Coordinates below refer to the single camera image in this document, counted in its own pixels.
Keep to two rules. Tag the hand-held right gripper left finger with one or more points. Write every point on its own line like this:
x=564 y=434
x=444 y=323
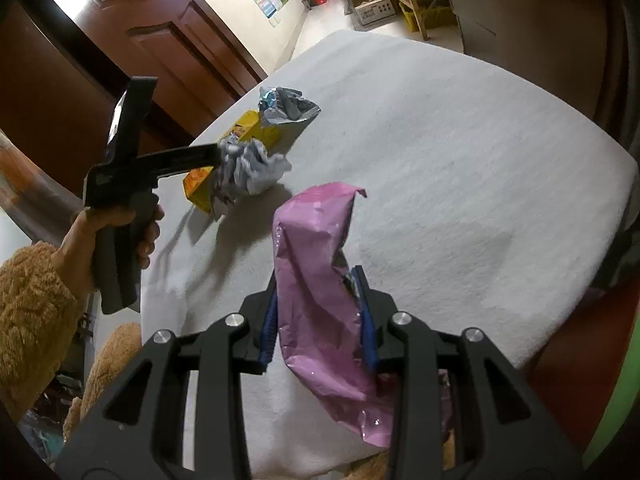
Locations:
x=267 y=332

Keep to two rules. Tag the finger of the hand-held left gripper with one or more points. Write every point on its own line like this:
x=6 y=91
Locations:
x=185 y=159

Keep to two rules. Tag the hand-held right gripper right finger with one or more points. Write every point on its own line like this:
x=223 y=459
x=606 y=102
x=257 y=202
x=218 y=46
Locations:
x=367 y=325

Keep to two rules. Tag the pink foil wrapper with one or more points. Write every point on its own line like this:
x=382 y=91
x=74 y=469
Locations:
x=310 y=270

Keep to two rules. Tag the green plastic bin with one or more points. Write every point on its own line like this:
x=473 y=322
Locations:
x=617 y=400

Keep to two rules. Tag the person's left forearm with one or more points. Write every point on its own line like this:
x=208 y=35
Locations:
x=35 y=320

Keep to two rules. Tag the person's left hand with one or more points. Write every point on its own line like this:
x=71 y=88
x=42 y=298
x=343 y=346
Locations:
x=80 y=245

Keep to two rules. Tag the yellow snack bag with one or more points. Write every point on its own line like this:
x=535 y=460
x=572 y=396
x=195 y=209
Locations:
x=255 y=127

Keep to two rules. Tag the silver foil wrapper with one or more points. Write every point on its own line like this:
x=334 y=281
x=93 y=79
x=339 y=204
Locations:
x=287 y=105

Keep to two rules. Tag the brown wooden door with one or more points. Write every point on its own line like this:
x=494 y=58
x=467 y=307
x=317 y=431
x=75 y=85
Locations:
x=150 y=35

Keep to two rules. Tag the person's brown fleece clothing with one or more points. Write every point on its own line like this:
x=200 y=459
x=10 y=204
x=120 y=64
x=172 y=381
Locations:
x=107 y=360

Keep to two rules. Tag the white table cloth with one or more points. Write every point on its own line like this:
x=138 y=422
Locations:
x=425 y=160

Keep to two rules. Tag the printed cardboard box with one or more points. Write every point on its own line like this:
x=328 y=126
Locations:
x=376 y=10

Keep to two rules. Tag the yellow plastic crate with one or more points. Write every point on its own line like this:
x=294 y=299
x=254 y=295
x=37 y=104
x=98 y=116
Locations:
x=432 y=16

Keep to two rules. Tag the dark brown wooden panel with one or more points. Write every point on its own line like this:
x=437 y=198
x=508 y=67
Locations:
x=540 y=20

